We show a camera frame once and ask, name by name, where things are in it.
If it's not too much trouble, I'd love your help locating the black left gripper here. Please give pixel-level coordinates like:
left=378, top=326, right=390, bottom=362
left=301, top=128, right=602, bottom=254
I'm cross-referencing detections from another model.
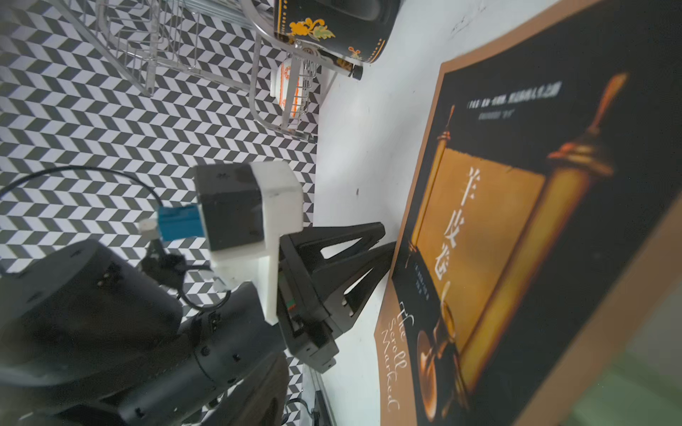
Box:
left=277, top=222, right=396, bottom=373

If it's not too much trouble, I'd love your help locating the brown black scroll book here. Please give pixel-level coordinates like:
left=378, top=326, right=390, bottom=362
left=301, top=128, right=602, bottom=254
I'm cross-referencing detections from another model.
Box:
left=375, top=1, right=681, bottom=425

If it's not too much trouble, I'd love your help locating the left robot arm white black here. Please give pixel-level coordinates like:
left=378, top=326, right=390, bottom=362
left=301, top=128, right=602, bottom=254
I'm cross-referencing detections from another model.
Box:
left=1, top=222, right=395, bottom=425

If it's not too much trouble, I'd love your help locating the green sticky note middle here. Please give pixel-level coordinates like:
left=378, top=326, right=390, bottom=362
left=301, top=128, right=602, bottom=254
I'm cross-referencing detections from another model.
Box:
left=553, top=276, right=682, bottom=426

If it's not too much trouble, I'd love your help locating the white orange patterned bowl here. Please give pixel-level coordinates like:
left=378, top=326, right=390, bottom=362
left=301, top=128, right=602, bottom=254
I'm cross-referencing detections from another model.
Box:
left=270, top=58, right=313, bottom=119

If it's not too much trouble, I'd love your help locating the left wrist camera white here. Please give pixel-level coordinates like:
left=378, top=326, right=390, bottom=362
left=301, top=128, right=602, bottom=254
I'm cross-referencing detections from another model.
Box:
left=137, top=160, right=305, bottom=327

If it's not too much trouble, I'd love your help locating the silver wire dish rack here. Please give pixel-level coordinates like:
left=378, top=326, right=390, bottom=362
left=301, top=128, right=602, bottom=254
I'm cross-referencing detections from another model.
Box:
left=52, top=1, right=362, bottom=142

